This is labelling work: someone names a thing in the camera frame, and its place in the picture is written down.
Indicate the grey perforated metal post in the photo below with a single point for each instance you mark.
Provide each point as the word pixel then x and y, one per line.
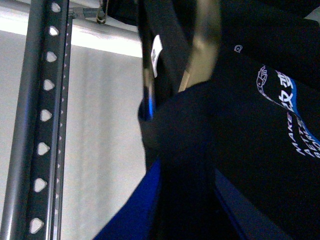
pixel 34 189

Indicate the metal hanger hook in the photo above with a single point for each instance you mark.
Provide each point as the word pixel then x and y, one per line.
pixel 102 12

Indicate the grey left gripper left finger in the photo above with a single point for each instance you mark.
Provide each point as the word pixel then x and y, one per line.
pixel 134 221

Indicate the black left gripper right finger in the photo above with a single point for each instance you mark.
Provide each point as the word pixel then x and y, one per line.
pixel 248 220

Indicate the wooden clothes hanger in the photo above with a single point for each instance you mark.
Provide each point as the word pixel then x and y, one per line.
pixel 205 44

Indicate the upper grey metal rail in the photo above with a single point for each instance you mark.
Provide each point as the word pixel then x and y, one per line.
pixel 82 13

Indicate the black printed t-shirt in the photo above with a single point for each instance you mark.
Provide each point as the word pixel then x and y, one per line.
pixel 256 120

